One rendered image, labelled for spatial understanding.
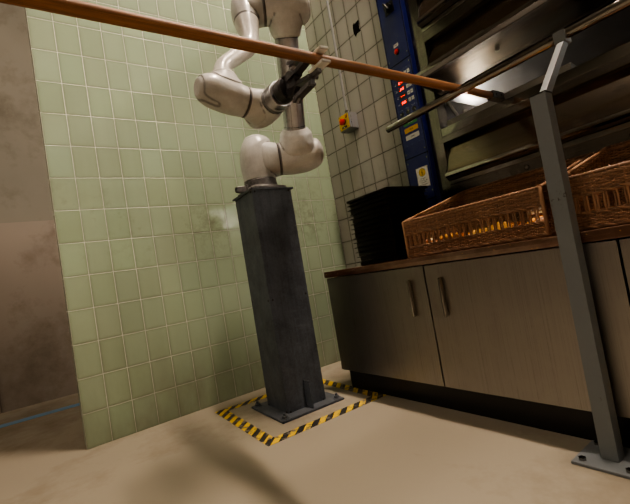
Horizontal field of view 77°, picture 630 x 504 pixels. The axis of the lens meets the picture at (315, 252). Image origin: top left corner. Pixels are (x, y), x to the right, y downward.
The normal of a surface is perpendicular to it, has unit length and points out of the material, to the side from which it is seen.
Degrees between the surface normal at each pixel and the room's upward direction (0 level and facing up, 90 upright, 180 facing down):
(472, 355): 90
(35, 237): 90
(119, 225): 90
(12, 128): 90
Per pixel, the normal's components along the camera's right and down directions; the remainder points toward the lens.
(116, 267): 0.57, -0.14
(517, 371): -0.80, 0.11
